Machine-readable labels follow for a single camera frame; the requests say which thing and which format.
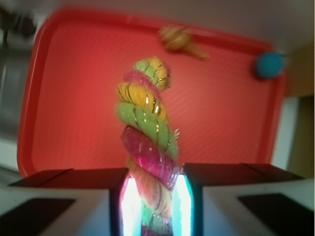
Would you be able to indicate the red plastic tray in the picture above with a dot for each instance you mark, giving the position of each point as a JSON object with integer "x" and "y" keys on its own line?
{"x": 225, "y": 114}

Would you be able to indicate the blue dimpled ball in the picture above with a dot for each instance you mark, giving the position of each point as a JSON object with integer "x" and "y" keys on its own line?
{"x": 269, "y": 65}

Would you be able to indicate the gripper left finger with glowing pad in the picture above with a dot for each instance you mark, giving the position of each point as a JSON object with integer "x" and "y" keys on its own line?
{"x": 70, "y": 202}

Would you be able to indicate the tan spiral seashell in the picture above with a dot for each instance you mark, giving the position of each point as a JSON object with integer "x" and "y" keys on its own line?
{"x": 179, "y": 40}

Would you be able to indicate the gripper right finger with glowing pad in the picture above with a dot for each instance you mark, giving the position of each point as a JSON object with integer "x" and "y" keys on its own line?
{"x": 242, "y": 200}

